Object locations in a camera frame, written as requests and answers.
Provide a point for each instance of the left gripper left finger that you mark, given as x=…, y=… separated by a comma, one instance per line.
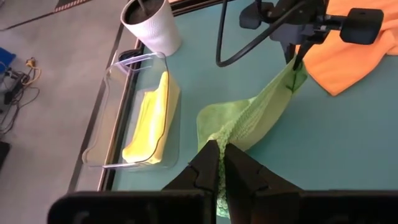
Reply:
x=202, y=174

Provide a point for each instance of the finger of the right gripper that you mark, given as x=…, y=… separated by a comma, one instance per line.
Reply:
x=303, y=54
x=290, y=52

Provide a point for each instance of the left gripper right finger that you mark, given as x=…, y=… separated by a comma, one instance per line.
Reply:
x=248, y=183

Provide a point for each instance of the orange microfiber towel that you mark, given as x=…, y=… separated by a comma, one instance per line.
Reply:
x=342, y=62

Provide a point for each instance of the green microfiber towel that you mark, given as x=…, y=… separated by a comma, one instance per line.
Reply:
x=248, y=121

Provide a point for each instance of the yellow microfiber towel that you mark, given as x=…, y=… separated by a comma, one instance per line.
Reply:
x=152, y=124

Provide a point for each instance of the green table mat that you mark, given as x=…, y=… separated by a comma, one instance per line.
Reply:
x=326, y=140

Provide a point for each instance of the clear plastic bin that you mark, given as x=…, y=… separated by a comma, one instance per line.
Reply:
x=105, y=124

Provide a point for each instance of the white plant pot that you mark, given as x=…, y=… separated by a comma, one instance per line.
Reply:
x=155, y=31

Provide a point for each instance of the striped hazard tape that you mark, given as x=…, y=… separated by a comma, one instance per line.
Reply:
x=70, y=3

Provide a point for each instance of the blue floor object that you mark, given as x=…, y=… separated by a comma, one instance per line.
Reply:
x=5, y=59

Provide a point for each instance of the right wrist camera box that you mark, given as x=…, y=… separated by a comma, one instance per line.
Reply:
x=360, y=26

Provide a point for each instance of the black aluminium table frame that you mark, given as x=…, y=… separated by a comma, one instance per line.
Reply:
x=107, y=183

